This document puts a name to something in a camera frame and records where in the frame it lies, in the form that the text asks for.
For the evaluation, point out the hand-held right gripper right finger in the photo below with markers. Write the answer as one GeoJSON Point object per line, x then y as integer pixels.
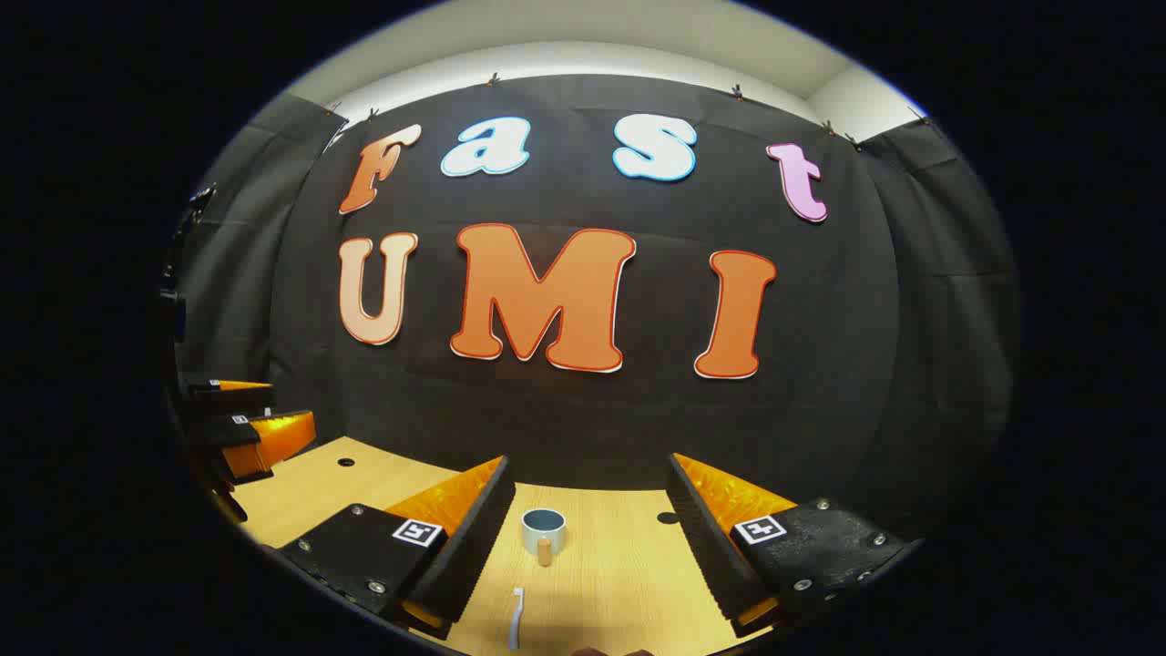
{"type": "Point", "coordinates": [706, 547]}

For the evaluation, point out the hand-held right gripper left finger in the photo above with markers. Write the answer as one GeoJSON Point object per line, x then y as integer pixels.
{"type": "Point", "coordinates": [465, 556]}

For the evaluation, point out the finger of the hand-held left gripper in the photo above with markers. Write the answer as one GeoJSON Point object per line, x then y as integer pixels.
{"type": "Point", "coordinates": [273, 442]}
{"type": "Point", "coordinates": [232, 394]}

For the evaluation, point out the white toothbrush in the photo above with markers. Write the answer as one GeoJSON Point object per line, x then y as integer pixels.
{"type": "Point", "coordinates": [516, 620]}

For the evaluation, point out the light blue cup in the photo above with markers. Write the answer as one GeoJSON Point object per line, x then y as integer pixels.
{"type": "Point", "coordinates": [543, 528]}

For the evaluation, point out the wooden desktop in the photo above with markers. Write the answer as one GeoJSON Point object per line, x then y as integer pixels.
{"type": "Point", "coordinates": [601, 583]}

